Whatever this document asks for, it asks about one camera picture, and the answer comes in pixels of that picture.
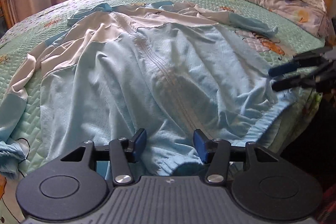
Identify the wooden bookshelf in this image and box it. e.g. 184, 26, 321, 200
1, 0, 18, 29

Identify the green quilted bee bedspread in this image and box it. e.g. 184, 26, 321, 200
1, 0, 324, 223

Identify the light blue white jacket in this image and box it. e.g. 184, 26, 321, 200
1, 2, 296, 178

